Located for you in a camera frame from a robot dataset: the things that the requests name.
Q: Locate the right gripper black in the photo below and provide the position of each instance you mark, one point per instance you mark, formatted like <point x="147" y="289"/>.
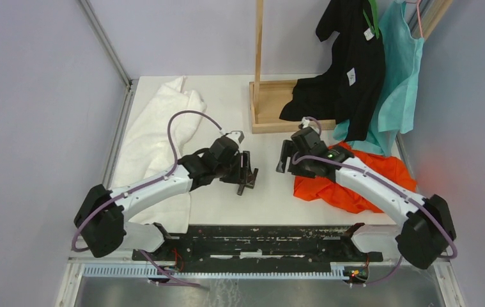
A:
<point x="288" y="149"/>

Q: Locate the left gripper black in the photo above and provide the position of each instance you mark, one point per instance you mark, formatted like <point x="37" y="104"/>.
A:
<point x="239" y="176"/>

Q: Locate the dark metal faucet body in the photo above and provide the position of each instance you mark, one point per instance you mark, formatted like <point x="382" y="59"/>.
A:
<point x="247" y="180"/>

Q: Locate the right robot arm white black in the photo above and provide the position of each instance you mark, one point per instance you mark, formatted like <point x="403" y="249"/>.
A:
<point x="423" y="231"/>

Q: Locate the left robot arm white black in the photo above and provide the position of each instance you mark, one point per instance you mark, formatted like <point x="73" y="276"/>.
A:
<point x="104" y="218"/>

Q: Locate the orange cloth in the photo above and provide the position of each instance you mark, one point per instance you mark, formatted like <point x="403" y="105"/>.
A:
<point x="394" y="169"/>

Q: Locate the wooden clothes rack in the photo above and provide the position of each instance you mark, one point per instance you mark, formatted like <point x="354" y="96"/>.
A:
<point x="286" y="49"/>

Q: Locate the black t-shirt hanging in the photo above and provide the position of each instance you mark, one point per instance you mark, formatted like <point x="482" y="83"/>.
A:
<point x="348" y="91"/>

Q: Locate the white towel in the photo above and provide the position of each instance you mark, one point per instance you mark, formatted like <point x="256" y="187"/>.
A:
<point x="167" y="122"/>

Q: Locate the teal garment hanging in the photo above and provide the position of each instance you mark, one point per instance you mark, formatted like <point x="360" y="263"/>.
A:
<point x="394" y="113"/>

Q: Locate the green hanger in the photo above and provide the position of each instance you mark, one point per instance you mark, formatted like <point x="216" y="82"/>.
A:
<point x="371" y="18"/>

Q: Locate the pink hanger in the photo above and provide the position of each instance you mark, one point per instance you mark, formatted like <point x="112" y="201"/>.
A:
<point x="416" y="20"/>

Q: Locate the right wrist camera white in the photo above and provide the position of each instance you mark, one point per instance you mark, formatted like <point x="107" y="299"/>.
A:
<point x="305" y="122"/>

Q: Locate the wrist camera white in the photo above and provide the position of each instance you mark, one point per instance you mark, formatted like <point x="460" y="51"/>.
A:
<point x="236" y="135"/>
<point x="305" y="122"/>

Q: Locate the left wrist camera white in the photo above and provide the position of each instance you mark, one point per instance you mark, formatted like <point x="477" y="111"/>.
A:
<point x="236" y="135"/>

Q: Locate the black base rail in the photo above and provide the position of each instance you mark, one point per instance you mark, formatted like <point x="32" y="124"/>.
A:
<point x="267" y="249"/>

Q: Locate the white cable duct strip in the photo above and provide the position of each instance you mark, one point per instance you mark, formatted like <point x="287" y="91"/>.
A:
<point x="149" y="271"/>

